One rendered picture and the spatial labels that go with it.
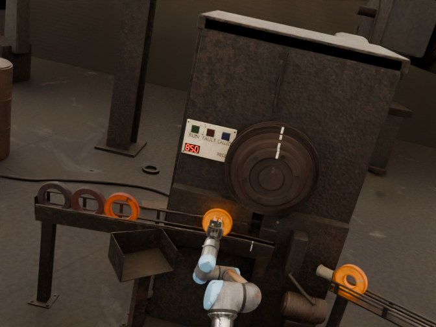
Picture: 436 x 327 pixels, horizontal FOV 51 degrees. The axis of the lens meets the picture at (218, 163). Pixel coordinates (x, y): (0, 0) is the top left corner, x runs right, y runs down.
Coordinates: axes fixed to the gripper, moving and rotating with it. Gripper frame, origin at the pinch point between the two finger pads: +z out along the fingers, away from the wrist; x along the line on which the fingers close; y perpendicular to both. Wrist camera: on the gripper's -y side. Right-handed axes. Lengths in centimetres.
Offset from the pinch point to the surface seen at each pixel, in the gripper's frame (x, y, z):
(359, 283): -73, 0, -22
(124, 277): 36, -6, -45
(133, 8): 130, 11, 261
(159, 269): 21.4, -7.6, -34.5
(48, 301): 87, -71, -23
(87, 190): 71, 2, -2
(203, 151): 14.9, 29.1, 16.8
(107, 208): 59, -5, -5
